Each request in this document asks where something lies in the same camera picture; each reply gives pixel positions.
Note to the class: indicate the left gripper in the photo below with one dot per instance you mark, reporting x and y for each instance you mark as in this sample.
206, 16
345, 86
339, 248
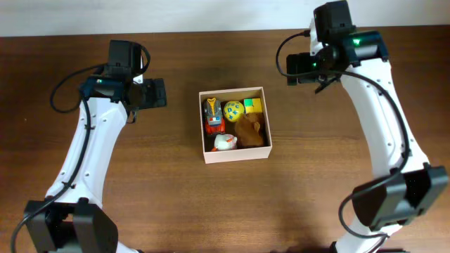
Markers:
159, 93

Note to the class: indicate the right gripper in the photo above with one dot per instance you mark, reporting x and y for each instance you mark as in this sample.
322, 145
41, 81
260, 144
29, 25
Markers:
302, 59

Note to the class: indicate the red toy fire truck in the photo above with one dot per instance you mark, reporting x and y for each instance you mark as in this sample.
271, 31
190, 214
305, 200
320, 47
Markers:
214, 121

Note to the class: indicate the multicoloured puzzle cube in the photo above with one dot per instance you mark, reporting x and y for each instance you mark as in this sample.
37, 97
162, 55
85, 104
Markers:
253, 105

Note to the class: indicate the yellow letter ball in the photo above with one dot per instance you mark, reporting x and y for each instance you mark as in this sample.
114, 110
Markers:
233, 110

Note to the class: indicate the pink duck figurine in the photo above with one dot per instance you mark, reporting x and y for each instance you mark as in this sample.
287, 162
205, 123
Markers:
224, 142

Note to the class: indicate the brown plush toy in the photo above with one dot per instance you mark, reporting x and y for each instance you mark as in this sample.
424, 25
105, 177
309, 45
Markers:
249, 130

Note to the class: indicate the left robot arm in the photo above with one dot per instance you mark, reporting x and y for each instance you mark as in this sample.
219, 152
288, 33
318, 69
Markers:
71, 218

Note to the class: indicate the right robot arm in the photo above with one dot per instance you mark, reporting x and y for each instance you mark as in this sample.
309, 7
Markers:
405, 185

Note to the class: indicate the white cardboard box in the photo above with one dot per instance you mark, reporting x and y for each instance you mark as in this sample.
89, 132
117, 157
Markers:
240, 153

